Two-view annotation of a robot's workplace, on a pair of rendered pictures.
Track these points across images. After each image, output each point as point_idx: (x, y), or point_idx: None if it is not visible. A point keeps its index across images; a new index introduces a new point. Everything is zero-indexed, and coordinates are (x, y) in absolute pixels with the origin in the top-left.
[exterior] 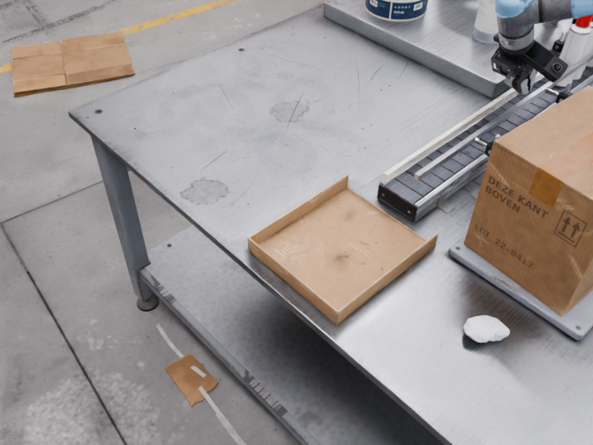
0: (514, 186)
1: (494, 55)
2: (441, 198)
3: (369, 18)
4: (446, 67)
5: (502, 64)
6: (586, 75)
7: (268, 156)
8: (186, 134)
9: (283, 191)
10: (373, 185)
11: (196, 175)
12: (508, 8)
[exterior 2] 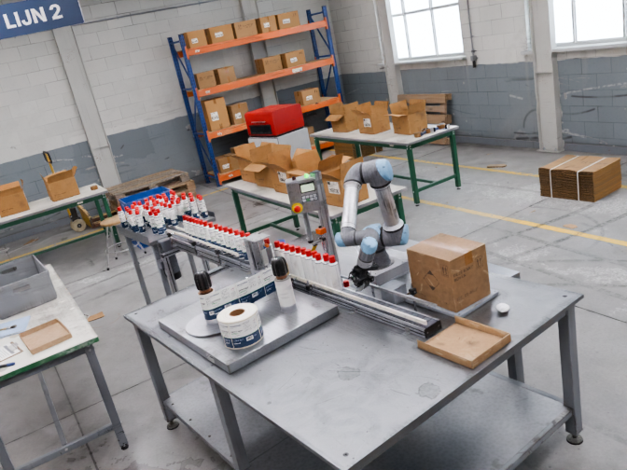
0: (461, 269)
1: (357, 279)
2: None
3: (257, 346)
4: (313, 323)
5: (363, 279)
6: None
7: (394, 374)
8: (373, 407)
9: (424, 365)
10: (415, 340)
11: (414, 396)
12: (376, 246)
